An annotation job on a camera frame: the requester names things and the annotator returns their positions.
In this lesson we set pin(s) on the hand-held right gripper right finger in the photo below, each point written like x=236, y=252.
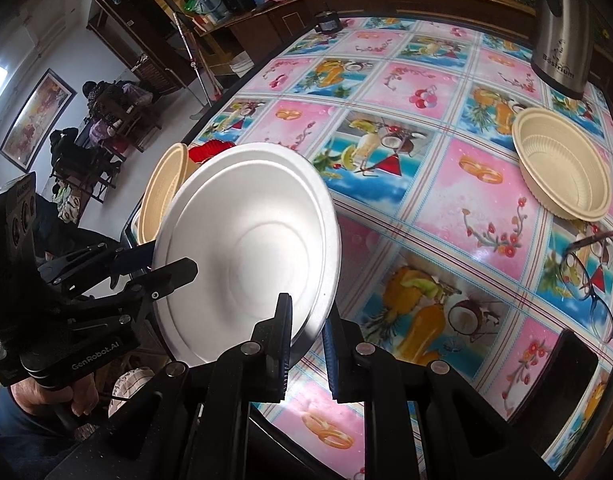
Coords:
x=332, y=360

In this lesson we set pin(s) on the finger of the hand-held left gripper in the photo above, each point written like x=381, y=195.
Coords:
x=131, y=262
x=171, y=275

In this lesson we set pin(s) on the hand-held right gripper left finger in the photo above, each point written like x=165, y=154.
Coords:
x=285, y=345

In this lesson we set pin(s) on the beige paper bowl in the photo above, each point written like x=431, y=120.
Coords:
x=161, y=190

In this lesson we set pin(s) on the white foam plate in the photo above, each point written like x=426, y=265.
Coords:
x=246, y=250

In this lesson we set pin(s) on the white foam bowl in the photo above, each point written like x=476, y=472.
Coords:
x=336, y=260

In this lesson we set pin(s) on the red plate with gold rim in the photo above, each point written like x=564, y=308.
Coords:
x=211, y=152

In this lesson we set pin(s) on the large beige ribbed bowl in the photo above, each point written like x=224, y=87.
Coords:
x=561, y=160

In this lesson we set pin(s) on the person's left hand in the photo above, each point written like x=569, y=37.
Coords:
x=41, y=395

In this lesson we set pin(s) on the striped cloth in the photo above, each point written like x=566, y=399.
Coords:
x=131, y=390

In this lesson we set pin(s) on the printed floral tablecloth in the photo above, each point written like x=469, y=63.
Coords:
x=436, y=160

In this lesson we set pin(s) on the eyeglasses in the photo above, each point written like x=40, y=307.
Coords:
x=583, y=280

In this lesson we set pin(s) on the wooden side counter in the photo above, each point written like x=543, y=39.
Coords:
x=296, y=7

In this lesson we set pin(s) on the black power adapter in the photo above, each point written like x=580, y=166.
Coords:
x=328, y=21

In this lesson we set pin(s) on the stainless steel kettle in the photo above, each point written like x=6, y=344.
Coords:
x=561, y=25

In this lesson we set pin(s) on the framed wall picture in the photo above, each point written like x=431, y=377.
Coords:
x=36, y=120

